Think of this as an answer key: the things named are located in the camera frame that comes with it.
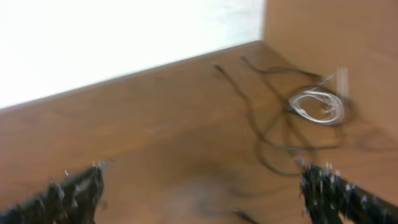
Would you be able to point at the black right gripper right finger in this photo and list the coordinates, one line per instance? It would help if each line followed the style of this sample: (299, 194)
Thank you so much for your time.
(329, 199)

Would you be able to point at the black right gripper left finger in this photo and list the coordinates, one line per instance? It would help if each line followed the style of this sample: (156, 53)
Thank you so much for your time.
(72, 201)

